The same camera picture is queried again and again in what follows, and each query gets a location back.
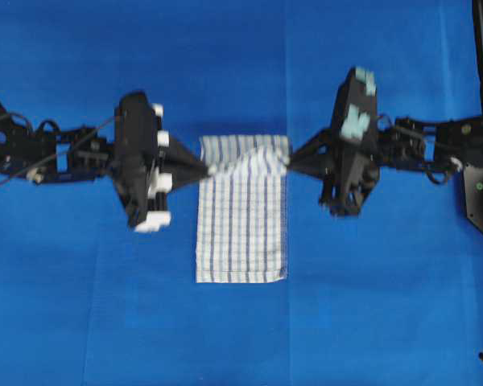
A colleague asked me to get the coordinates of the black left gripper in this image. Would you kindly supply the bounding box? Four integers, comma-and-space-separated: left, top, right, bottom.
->
112, 91, 208, 232

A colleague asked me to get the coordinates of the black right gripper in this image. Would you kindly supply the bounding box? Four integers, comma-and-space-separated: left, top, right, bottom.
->
288, 67, 380, 217

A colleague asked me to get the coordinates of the blue white striped towel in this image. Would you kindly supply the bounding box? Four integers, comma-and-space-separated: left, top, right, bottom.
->
196, 134, 291, 284

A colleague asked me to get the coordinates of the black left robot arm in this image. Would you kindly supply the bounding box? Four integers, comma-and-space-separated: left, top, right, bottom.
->
0, 91, 213, 232

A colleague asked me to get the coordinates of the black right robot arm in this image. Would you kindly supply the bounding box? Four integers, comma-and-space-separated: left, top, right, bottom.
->
287, 67, 483, 233

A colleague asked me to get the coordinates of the blue table cloth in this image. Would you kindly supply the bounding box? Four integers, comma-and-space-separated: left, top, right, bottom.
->
0, 1, 483, 385

